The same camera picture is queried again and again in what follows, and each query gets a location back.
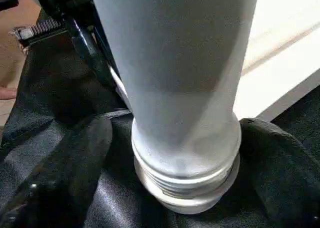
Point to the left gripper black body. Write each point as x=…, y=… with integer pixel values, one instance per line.
x=75, y=22

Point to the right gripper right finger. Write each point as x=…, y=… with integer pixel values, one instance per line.
x=285, y=173

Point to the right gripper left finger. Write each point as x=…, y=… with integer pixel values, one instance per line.
x=60, y=178

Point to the white plastic table leg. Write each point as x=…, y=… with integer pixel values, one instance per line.
x=175, y=62

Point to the white plastic table top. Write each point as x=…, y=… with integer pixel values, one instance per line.
x=280, y=52

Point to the black mat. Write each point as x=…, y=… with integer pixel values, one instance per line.
x=50, y=97

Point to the person bare foot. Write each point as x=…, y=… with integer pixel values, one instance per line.
x=6, y=92

